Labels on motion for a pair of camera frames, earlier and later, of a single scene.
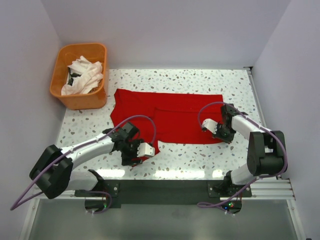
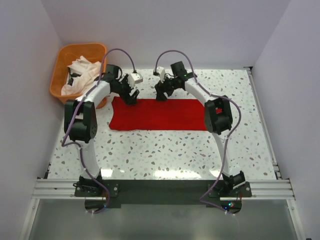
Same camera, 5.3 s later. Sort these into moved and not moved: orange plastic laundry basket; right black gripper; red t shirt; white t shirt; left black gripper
Moved: red t shirt; right black gripper; left black gripper
Not moved: orange plastic laundry basket; white t shirt
